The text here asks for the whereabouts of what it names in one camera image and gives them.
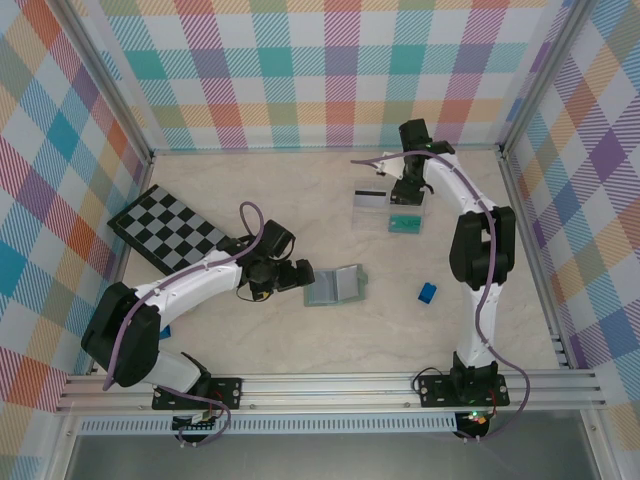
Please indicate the black credit card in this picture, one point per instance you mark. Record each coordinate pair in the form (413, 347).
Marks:
(407, 201)

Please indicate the sage green card holder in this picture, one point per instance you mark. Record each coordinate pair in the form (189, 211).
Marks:
(325, 290)

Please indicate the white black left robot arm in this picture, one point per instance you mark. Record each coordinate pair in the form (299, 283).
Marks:
(125, 340)

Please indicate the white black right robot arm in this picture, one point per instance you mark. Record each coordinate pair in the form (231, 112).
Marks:
(480, 250)

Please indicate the silver card black stripe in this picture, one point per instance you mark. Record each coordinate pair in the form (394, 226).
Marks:
(370, 200)

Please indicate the green card white print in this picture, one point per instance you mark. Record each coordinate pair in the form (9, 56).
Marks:
(404, 225)

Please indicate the clear plastic compartment tray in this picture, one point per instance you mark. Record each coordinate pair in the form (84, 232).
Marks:
(367, 220)

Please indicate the blue toy block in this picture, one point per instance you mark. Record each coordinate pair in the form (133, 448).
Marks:
(166, 333)
(426, 294)

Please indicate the black grey checkerboard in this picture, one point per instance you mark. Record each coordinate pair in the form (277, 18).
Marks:
(160, 225)

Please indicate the grey metal panel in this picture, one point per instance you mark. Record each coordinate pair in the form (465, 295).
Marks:
(325, 457)

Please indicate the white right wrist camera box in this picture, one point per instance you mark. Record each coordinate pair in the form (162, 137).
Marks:
(392, 167)

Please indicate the aluminium mounting rail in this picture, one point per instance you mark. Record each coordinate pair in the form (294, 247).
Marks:
(325, 392)

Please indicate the aluminium back floor rail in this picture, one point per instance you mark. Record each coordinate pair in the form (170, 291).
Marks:
(275, 149)

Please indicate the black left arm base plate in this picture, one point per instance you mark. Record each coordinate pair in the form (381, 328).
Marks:
(227, 392)

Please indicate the aluminium side floor rail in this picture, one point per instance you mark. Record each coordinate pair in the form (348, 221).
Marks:
(145, 175)
(531, 250)

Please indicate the aluminium frame post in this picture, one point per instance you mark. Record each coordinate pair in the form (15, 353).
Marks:
(545, 75)
(105, 82)

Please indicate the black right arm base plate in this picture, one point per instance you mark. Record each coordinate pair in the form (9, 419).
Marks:
(435, 392)

